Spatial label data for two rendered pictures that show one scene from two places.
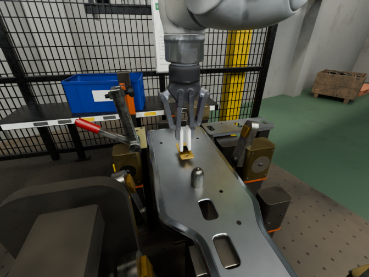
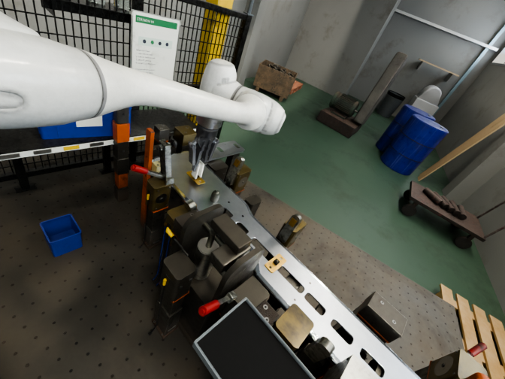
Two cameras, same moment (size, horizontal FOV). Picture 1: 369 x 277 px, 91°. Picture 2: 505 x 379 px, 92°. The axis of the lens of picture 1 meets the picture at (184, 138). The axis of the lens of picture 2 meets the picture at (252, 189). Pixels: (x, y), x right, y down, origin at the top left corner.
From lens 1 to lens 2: 0.58 m
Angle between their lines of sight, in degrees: 39
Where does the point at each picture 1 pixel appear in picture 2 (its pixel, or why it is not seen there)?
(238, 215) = (241, 212)
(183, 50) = (214, 122)
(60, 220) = (221, 219)
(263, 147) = (245, 171)
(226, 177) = (228, 193)
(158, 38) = (135, 51)
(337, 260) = (276, 229)
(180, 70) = (210, 132)
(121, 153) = (159, 186)
